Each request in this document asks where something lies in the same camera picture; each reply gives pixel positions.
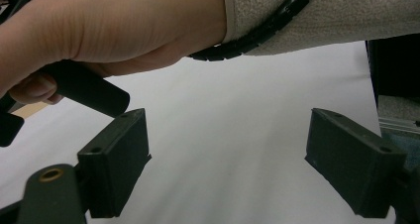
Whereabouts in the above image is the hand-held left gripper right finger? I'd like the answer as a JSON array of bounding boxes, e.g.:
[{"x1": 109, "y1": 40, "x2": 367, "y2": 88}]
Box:
[{"x1": 303, "y1": 107, "x2": 408, "y2": 219}]

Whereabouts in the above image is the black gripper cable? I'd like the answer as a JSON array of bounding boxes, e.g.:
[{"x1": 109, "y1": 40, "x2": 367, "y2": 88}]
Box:
[{"x1": 187, "y1": 0, "x2": 325, "y2": 62}]

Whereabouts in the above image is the black curtain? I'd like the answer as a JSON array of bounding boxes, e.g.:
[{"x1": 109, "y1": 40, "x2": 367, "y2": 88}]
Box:
[{"x1": 365, "y1": 34, "x2": 420, "y2": 101}]

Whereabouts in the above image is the white board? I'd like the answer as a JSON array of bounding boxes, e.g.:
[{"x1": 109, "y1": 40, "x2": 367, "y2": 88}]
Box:
[{"x1": 0, "y1": 40, "x2": 397, "y2": 224}]

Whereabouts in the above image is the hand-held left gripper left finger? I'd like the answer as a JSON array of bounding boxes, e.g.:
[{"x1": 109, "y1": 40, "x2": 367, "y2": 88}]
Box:
[{"x1": 76, "y1": 107, "x2": 153, "y2": 219}]

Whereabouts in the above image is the wooden table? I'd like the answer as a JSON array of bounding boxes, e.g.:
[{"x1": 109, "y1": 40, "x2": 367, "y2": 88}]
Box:
[{"x1": 11, "y1": 100, "x2": 52, "y2": 120}]

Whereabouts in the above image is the metal floor rail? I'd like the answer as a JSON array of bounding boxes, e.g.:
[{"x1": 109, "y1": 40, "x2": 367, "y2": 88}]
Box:
[{"x1": 377, "y1": 115, "x2": 420, "y2": 137}]

